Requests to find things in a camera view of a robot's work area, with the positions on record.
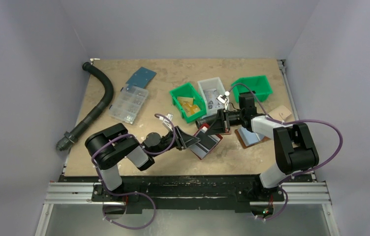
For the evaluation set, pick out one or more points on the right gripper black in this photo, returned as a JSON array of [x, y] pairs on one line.
[[222, 120]]

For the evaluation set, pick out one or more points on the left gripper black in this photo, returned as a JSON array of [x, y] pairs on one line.
[[182, 140]]

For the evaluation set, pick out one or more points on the dark grey VIP card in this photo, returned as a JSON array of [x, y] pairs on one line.
[[209, 142]]

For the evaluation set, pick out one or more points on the red leather card holder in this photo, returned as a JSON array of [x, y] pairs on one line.
[[197, 148]]

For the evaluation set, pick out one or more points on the white plastic bin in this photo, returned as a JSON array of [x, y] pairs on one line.
[[210, 90]]

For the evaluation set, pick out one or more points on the green bin with yellow items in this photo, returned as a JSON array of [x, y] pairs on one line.
[[189, 102]]

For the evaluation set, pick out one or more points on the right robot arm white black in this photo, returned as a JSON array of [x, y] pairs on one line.
[[293, 144]]

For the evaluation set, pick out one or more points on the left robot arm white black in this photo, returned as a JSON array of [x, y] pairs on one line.
[[109, 146]]

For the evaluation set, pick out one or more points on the brown open card holder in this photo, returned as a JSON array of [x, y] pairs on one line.
[[248, 139]]

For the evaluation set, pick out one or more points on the clear compartment screw box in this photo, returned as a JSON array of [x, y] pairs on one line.
[[128, 104]]

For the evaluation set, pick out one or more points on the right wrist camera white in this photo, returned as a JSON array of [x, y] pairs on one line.
[[224, 99]]

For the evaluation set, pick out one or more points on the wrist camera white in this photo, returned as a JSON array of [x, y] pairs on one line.
[[224, 99], [166, 121]]

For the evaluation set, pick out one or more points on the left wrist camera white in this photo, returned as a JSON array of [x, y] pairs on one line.
[[166, 121]]

